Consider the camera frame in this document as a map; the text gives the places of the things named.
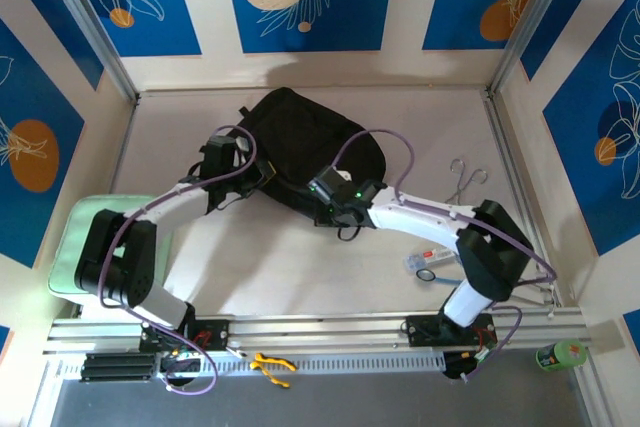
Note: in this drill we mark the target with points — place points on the aluminium frame post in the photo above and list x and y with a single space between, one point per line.
95 32
525 22

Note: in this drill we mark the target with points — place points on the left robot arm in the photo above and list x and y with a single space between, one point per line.
175 204

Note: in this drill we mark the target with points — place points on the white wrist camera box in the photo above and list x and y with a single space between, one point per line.
243 144
344 174

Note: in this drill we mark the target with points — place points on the mint green pouch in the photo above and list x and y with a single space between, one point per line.
82 212

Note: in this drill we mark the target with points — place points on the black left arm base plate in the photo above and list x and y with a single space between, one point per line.
215 334

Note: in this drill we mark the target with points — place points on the green bottle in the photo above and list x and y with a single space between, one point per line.
560 354

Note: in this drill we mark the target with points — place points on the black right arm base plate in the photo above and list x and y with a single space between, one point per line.
420 329

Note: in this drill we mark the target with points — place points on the yellow clip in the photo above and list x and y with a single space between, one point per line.
272 361

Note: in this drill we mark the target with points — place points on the clear plastic box red label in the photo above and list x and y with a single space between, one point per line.
430 258

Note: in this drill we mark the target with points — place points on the aluminium side rail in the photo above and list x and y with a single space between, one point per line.
505 147

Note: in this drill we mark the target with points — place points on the black backpack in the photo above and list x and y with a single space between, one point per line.
300 137

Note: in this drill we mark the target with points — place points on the black finned block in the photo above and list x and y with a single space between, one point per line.
117 366

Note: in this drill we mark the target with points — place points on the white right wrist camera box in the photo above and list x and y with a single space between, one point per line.
344 174

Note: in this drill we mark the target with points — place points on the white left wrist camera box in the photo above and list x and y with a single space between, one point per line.
243 144

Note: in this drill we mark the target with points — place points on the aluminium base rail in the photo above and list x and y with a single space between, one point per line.
325 332

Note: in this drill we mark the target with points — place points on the metal scissors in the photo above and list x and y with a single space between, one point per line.
462 185

